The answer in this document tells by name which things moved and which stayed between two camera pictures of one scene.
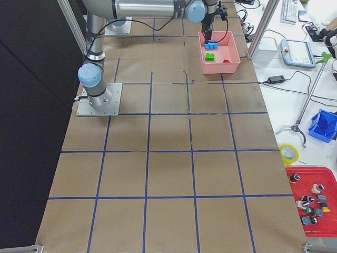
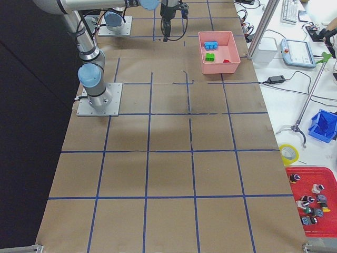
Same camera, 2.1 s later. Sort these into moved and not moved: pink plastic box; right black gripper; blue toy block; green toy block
Moved: right black gripper
Not moved: green toy block; blue toy block; pink plastic box
